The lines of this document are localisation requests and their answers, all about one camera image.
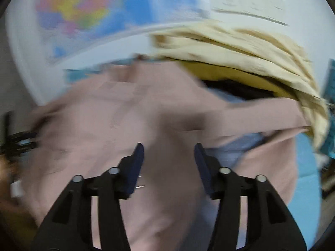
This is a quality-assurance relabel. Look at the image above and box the cream garment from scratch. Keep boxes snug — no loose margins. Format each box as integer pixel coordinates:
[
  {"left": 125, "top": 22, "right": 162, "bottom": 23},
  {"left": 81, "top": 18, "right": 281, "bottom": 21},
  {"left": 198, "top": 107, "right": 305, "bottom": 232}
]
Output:
[{"left": 150, "top": 21, "right": 330, "bottom": 151}]

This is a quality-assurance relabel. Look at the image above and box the colourful wall map poster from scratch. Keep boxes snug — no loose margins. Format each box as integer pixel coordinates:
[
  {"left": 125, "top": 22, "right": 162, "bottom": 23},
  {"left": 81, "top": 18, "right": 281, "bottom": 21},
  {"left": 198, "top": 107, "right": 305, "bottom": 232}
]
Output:
[{"left": 35, "top": 0, "right": 208, "bottom": 66}]

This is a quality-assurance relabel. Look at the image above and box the white wall socket panel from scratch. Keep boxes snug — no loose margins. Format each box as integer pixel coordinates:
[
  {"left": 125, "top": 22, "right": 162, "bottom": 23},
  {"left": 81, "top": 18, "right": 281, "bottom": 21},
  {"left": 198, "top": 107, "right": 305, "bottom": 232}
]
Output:
[{"left": 211, "top": 0, "right": 290, "bottom": 27}]

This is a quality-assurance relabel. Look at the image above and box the mustard yellow garment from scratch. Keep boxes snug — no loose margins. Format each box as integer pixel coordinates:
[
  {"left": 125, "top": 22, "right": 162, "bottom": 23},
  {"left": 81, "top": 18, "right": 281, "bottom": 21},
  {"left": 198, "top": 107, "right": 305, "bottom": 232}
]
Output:
[{"left": 179, "top": 60, "right": 297, "bottom": 100}]

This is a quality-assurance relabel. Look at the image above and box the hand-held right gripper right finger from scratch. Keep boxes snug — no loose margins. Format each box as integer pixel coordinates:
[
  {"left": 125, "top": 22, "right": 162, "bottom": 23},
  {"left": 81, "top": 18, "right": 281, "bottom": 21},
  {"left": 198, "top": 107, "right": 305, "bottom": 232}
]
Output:
[{"left": 194, "top": 143, "right": 307, "bottom": 251}]

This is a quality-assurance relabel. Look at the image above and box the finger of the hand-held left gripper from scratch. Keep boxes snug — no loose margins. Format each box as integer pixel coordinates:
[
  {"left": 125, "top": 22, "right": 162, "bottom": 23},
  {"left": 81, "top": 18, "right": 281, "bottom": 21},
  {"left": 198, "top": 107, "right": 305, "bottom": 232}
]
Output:
[{"left": 0, "top": 111, "right": 39, "bottom": 158}]

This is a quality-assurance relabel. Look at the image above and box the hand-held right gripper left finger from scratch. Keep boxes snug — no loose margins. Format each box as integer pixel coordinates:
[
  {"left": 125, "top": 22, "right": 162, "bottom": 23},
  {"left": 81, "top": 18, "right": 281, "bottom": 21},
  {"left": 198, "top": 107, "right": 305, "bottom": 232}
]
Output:
[{"left": 31, "top": 143, "right": 144, "bottom": 251}]

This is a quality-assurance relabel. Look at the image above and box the teal printed cloth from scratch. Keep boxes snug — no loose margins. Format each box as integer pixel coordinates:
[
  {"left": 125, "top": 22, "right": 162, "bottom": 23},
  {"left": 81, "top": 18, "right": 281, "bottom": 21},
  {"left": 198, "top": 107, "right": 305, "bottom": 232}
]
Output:
[{"left": 320, "top": 59, "right": 335, "bottom": 158}]

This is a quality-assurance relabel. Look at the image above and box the pink garment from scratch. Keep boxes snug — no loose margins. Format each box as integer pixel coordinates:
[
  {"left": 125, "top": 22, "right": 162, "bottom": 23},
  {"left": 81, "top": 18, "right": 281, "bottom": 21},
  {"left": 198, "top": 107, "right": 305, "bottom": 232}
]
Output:
[{"left": 25, "top": 58, "right": 312, "bottom": 251}]

